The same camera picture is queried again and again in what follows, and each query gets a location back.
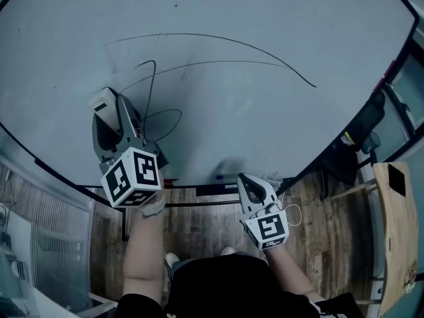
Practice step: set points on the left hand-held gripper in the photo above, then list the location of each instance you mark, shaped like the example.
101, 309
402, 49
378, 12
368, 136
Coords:
130, 177

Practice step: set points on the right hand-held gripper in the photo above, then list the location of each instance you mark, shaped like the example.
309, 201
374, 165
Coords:
266, 229

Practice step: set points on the white block eraser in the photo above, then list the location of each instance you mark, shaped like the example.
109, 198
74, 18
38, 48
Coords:
101, 103

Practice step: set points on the large whiteboard with black marks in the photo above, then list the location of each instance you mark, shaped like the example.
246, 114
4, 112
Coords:
232, 111

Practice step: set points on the person's right forearm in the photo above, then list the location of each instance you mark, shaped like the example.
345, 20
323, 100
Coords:
285, 270

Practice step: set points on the person's left forearm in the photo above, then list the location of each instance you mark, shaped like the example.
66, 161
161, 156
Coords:
144, 250

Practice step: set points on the blue capped marker pen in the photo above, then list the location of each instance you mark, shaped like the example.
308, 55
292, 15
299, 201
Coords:
221, 177

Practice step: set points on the person's white right shoe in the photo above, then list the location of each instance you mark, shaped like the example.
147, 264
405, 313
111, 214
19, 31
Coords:
228, 251

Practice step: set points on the person's white shoe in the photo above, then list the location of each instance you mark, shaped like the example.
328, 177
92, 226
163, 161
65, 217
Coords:
172, 260
228, 251

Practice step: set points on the black chair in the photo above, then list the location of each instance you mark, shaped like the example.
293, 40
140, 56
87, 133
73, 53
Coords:
346, 164

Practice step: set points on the person's black shirt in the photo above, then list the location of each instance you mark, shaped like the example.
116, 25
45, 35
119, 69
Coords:
232, 287

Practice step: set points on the person's white left shoe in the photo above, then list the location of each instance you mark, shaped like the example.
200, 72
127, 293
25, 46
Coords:
172, 260

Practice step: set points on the ribbed glass partition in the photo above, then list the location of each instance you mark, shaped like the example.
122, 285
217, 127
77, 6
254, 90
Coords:
39, 230

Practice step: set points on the clear glass cup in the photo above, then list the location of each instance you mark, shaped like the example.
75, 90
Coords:
374, 141

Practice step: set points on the black phone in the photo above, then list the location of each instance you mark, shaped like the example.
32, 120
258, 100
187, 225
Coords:
397, 179

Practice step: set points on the light wooden board table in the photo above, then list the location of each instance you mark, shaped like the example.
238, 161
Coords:
397, 237

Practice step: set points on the white framed cabinet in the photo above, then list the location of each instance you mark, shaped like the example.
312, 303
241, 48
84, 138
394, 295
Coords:
409, 91

